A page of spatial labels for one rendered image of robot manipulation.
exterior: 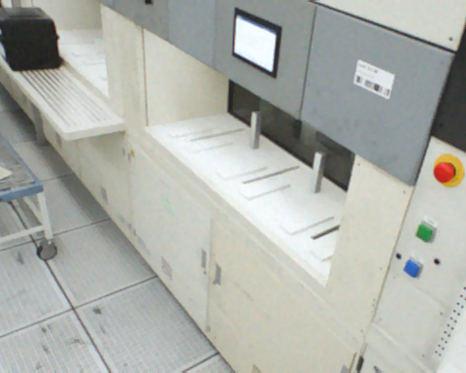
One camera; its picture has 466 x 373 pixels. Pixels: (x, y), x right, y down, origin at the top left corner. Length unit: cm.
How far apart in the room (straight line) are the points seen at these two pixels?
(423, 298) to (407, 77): 49
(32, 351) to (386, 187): 177
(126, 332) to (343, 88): 164
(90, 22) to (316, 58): 258
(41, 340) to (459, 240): 189
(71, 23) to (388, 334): 290
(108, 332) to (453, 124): 185
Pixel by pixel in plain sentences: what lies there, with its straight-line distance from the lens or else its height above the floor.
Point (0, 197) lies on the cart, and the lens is 251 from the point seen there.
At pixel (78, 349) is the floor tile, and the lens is 233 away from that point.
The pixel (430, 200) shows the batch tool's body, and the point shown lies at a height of 127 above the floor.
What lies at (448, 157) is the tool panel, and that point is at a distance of 95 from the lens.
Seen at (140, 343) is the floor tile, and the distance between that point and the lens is 230.
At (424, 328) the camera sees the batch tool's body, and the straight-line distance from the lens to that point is 115.
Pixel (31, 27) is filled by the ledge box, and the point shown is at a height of 102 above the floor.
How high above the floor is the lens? 175
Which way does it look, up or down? 33 degrees down
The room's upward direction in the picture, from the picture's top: 9 degrees clockwise
